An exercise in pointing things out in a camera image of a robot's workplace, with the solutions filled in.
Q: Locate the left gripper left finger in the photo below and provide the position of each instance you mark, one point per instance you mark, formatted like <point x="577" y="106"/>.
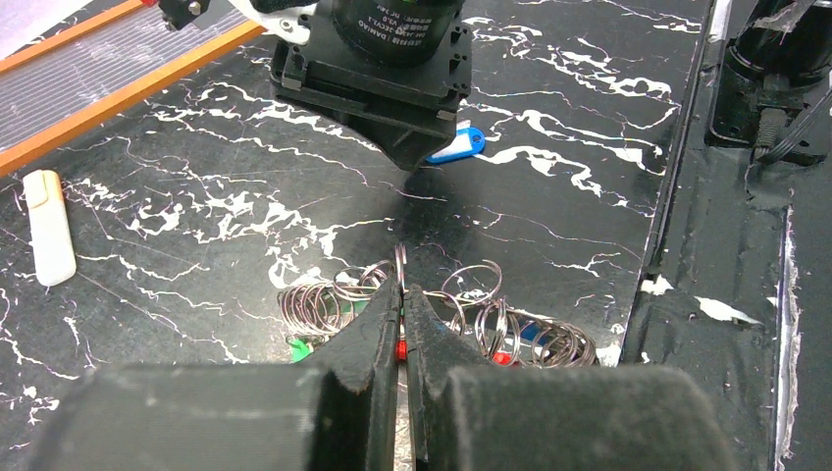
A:
<point x="332" y="410"/>

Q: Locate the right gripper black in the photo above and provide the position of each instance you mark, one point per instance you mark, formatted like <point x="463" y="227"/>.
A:
<point x="394" y="72"/>

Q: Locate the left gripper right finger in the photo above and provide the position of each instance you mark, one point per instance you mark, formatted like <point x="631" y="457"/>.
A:
<point x="467" y="413"/>

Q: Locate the metal key organizer ring red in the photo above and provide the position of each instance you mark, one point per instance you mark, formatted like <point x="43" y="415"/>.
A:
<point x="468" y="302"/>

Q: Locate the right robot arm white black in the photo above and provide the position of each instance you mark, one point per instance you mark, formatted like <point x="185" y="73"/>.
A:
<point x="278" y="17"/>

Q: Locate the orange capped tube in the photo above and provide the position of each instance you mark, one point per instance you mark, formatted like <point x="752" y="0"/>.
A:
<point x="51" y="241"/>

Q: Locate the orange wooden shelf rack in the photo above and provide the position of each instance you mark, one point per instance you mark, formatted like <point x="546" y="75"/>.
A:
<point x="65" y="85"/>

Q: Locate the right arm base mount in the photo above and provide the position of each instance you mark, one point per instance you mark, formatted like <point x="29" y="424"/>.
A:
<point x="772" y="89"/>

